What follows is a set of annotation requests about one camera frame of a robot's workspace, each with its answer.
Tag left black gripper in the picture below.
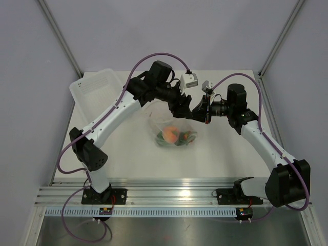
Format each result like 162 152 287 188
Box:
155 81 192 118

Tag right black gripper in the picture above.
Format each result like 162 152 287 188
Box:
191 93 234 125

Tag clear polka dot zip bag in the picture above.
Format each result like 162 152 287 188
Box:
144 101 198 147

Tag strawberry toy with leaves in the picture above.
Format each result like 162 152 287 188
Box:
179 131 198 145

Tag orange peach toy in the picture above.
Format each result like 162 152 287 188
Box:
162 126 180 143

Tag green pepper toy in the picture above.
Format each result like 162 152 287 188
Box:
155 132 175 147

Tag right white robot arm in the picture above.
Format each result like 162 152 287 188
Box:
192 81 311 208

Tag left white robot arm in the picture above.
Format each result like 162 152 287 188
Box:
69 60 198 204

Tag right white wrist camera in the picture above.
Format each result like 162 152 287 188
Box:
201 80 213 95

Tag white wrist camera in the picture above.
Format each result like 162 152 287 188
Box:
179 73 198 94
201 80 213 95

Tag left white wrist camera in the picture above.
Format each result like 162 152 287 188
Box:
179 73 198 94

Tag aluminium mounting rail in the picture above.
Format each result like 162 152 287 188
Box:
34 178 313 206

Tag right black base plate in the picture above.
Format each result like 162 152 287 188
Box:
212 188 263 206

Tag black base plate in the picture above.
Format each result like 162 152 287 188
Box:
212 188 263 206
81 188 128 205

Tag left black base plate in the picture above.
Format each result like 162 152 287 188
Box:
81 188 128 205

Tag left aluminium frame post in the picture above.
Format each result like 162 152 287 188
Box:
36 0 84 78

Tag aluminium frame post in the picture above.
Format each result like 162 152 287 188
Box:
258 0 307 79
36 0 84 78

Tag white slotted cable duct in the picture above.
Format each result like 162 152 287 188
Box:
45 207 237 218

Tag right aluminium frame post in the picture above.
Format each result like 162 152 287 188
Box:
258 0 307 79

